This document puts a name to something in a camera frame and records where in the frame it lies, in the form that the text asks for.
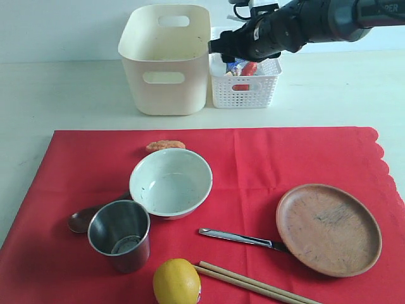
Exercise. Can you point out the upper wooden chopstick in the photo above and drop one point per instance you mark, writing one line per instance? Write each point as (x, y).
(254, 282)

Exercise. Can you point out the lower wooden chopstick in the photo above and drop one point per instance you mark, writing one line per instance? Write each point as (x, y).
(247, 286)

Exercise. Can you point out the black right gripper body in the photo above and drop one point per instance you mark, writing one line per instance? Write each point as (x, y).
(266, 35)

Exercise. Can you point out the cream plastic bin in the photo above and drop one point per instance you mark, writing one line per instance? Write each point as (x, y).
(164, 52)

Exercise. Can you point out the metal table knife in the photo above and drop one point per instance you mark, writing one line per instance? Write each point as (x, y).
(275, 245)

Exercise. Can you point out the white perforated basket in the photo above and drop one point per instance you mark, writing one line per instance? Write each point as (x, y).
(262, 84)

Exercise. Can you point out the wooden chopstick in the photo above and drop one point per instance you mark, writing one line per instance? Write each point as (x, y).
(247, 286)
(254, 282)

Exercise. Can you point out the red tablecloth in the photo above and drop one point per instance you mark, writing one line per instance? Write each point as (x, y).
(42, 261)

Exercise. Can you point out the stainless steel cup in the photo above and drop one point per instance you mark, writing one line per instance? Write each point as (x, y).
(120, 232)

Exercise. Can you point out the fried chicken strip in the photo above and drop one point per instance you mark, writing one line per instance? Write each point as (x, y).
(164, 144)

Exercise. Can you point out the dark brown spoon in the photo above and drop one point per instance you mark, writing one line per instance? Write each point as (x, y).
(80, 220)

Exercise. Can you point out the yellow lemon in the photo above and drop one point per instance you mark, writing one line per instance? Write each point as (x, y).
(176, 281)

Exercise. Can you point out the blue white milk carton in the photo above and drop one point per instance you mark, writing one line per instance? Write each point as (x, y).
(230, 67)

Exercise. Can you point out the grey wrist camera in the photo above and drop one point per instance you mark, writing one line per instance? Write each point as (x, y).
(256, 6)

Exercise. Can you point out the light green bowl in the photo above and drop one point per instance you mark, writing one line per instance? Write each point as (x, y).
(171, 183)

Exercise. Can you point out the brown wooden plate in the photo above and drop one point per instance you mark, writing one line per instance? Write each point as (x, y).
(328, 230)

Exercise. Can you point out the red toy sausage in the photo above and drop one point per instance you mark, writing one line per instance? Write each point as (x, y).
(249, 69)

